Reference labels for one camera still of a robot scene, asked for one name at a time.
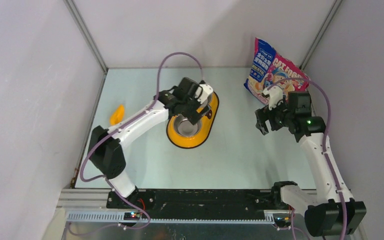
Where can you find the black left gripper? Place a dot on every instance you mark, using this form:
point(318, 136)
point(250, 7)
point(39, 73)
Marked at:
point(194, 116)

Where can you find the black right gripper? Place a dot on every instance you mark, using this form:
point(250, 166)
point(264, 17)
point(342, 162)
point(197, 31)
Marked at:
point(262, 115)

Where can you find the yellow double pet bowl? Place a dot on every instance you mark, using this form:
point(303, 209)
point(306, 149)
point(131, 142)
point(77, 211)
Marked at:
point(183, 134)

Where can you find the colourful cat food bag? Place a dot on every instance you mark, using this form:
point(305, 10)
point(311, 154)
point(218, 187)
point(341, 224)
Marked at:
point(268, 67)

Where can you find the yellow plastic food scoop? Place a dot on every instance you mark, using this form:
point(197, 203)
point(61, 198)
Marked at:
point(117, 116)

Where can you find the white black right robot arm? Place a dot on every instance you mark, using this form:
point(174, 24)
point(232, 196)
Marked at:
point(324, 179)

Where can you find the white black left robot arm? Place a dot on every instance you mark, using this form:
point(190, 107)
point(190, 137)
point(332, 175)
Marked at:
point(106, 146)

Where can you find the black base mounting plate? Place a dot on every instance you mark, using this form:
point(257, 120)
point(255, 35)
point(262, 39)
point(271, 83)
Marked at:
point(207, 202)

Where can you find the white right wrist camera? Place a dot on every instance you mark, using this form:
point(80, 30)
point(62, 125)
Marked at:
point(275, 95)

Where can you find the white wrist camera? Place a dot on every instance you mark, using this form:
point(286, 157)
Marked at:
point(275, 95)
point(202, 93)

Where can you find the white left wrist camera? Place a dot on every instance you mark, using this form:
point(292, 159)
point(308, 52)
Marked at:
point(202, 93)

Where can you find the grey slotted cable duct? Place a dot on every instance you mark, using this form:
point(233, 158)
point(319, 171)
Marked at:
point(127, 217)

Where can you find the aluminium front frame rail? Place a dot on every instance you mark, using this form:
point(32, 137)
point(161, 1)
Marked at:
point(107, 200)

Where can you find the aluminium right corner post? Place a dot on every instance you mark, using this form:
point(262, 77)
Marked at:
point(321, 32)

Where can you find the aluminium corner post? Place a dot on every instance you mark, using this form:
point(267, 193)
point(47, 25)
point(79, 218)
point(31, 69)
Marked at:
point(85, 32)
point(321, 32)

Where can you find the aluminium left corner post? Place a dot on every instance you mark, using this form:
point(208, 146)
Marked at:
point(85, 32)

